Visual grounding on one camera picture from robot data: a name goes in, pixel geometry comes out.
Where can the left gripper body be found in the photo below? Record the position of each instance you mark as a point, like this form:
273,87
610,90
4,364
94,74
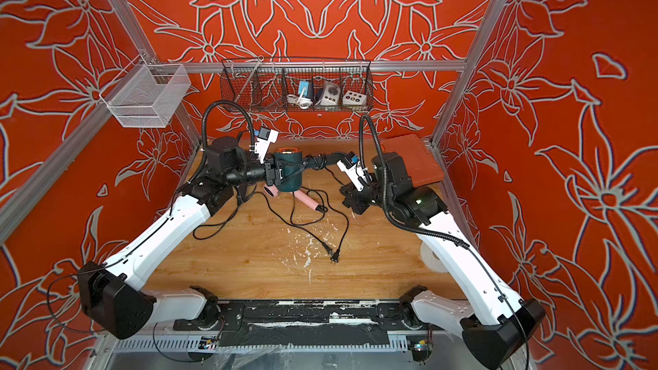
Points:
272,178

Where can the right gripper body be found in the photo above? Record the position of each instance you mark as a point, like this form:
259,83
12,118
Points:
362,200

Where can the dark green hair dryer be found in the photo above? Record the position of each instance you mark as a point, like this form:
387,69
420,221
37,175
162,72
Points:
298,164

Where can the pink hair dryer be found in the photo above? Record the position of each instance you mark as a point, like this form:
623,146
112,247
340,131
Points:
298,195

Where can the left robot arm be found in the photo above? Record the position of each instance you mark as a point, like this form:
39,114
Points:
113,292

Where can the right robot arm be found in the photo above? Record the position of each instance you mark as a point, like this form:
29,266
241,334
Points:
494,321

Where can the orange tool case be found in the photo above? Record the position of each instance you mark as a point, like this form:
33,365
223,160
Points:
420,164

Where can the white tape roll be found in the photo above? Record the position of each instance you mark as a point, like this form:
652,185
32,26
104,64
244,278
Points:
431,260

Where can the blue small box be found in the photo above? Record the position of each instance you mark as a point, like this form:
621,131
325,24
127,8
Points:
304,90

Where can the white power adapter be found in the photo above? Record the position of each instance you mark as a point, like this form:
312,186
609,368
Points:
329,95

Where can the white socket cube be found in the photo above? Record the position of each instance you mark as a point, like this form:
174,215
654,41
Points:
353,100

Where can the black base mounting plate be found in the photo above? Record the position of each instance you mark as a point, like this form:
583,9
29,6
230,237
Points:
313,324

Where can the clear plastic bin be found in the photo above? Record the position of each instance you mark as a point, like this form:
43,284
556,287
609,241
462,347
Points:
143,99

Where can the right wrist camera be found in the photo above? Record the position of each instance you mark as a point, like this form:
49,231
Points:
352,166

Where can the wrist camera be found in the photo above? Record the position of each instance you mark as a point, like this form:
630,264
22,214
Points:
352,166
264,137

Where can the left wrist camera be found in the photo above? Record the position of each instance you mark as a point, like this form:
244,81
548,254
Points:
264,137

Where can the black wire wall basket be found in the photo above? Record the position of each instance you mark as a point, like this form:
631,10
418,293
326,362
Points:
270,84

